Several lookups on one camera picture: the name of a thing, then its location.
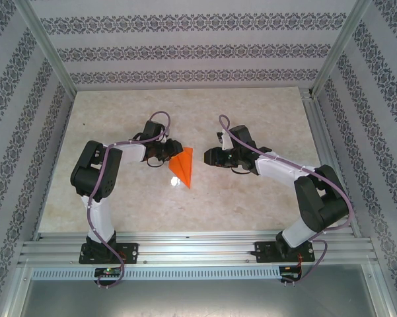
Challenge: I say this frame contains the aluminium side rail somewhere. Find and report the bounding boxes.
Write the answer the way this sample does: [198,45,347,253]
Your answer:
[300,87,364,238]

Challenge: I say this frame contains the aluminium frame post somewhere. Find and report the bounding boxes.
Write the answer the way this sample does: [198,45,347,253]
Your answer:
[309,0,374,98]
[12,0,77,96]

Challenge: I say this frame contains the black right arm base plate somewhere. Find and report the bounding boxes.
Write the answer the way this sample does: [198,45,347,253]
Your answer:
[254,240,316,264]

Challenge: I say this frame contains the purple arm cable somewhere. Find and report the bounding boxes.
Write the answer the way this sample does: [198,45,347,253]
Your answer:
[87,111,172,291]
[218,114,355,287]

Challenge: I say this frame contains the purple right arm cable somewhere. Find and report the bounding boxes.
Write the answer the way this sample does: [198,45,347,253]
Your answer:
[218,114,355,287]

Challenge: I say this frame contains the slotted grey cable duct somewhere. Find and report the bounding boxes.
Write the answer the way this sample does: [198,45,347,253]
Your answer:
[31,266,282,281]

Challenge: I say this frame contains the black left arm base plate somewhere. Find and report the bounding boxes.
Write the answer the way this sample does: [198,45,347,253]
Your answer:
[78,242,139,265]

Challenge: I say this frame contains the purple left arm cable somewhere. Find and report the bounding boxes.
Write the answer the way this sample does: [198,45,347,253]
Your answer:
[87,111,172,291]

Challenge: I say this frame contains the orange paper sheet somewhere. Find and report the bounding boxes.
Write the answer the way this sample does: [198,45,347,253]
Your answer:
[167,147,196,190]

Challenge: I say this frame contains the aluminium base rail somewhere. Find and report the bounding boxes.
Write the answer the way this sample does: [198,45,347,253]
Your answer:
[18,230,380,267]

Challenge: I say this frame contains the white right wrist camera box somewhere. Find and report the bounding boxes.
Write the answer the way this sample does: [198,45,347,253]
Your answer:
[217,129,234,151]

